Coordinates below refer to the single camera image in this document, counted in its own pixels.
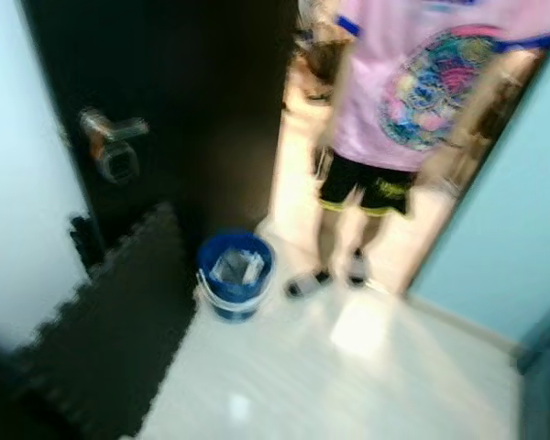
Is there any white paper trash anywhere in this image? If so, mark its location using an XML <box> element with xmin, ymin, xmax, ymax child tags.
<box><xmin>211</xmin><ymin>249</ymin><xmax>267</xmax><ymax>285</ymax></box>

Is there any person in pink shirt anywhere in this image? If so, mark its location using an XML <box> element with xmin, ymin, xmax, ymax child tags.
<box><xmin>284</xmin><ymin>0</ymin><xmax>550</xmax><ymax>299</ymax></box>

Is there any silver door handle lock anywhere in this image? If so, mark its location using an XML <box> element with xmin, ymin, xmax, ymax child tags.
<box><xmin>78</xmin><ymin>107</ymin><xmax>152</xmax><ymax>184</ymax></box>

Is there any black foam floor mat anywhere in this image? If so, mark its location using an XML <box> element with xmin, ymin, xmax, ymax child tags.
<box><xmin>9</xmin><ymin>202</ymin><xmax>198</xmax><ymax>440</ymax></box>

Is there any black door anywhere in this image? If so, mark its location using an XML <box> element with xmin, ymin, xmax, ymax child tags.
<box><xmin>18</xmin><ymin>0</ymin><xmax>299</xmax><ymax>276</ymax></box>

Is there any black door stop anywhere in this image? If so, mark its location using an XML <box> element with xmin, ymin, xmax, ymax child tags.
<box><xmin>69</xmin><ymin>214</ymin><xmax>102</xmax><ymax>271</ymax></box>

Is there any blue bucket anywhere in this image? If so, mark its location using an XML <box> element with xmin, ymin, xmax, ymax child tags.
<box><xmin>195</xmin><ymin>229</ymin><xmax>276</xmax><ymax>324</ymax></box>

